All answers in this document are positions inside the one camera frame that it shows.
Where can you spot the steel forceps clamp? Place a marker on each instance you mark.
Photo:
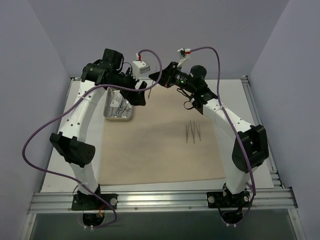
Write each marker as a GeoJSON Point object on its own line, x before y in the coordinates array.
{"type": "Point", "coordinates": [118, 112]}

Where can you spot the stainless steel instrument tray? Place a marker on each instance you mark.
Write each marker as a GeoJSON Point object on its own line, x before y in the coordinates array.
{"type": "Point", "coordinates": [106, 112]}

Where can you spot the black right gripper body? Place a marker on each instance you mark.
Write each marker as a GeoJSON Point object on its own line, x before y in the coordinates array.
{"type": "Point", "coordinates": [166, 77]}

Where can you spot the aluminium rail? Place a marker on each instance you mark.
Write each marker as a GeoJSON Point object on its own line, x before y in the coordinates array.
{"type": "Point", "coordinates": [270, 162]}
{"type": "Point", "coordinates": [225, 78]}

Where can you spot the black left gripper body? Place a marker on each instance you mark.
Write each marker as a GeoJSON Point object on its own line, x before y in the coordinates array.
{"type": "Point", "coordinates": [130, 85]}

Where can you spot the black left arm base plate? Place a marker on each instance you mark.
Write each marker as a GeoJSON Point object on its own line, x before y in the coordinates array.
{"type": "Point", "coordinates": [83, 202]}

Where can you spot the long steel tweezers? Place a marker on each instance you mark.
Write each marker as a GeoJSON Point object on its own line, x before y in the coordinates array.
{"type": "Point", "coordinates": [193, 126]}

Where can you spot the aluminium back rail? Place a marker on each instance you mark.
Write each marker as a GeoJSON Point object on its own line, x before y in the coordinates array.
{"type": "Point", "coordinates": [225, 78]}

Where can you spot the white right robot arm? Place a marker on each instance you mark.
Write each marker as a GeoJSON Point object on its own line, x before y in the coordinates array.
{"type": "Point", "coordinates": [247, 148]}

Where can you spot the aluminium front rail frame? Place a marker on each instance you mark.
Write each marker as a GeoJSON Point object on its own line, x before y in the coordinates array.
{"type": "Point", "coordinates": [162, 201]}

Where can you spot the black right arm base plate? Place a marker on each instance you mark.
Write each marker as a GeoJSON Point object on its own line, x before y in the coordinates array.
{"type": "Point", "coordinates": [224, 199]}

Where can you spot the short steel tweezers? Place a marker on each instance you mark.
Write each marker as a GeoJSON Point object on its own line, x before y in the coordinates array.
{"type": "Point", "coordinates": [198, 131]}

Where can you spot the white suture packet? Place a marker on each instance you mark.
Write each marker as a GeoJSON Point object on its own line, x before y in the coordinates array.
{"type": "Point", "coordinates": [116, 99]}

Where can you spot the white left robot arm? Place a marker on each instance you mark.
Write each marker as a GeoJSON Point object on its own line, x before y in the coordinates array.
{"type": "Point", "coordinates": [96, 78]}

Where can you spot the beige cloth wrap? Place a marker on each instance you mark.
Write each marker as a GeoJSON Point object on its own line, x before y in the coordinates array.
{"type": "Point", "coordinates": [151, 147]}

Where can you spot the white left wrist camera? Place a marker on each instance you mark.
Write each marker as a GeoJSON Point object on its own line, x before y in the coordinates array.
{"type": "Point", "coordinates": [139, 67]}

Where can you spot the aluminium right side rail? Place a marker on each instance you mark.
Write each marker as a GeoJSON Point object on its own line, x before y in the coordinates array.
{"type": "Point", "coordinates": [270, 162]}

